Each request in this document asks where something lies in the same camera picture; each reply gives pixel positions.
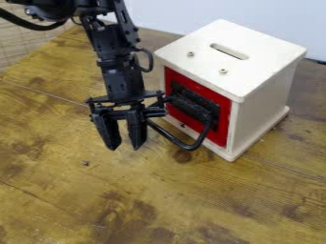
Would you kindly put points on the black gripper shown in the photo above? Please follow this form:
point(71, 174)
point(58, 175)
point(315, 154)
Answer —
point(128, 101)

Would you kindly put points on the white wooden box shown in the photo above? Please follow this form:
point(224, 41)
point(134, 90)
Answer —
point(241, 69)

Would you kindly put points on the red drawer front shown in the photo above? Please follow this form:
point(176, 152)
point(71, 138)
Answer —
point(177, 82)

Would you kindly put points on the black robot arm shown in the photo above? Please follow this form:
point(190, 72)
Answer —
point(114, 37)

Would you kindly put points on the black metal drawer handle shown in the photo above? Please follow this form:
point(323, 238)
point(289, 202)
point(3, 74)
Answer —
point(192, 113)

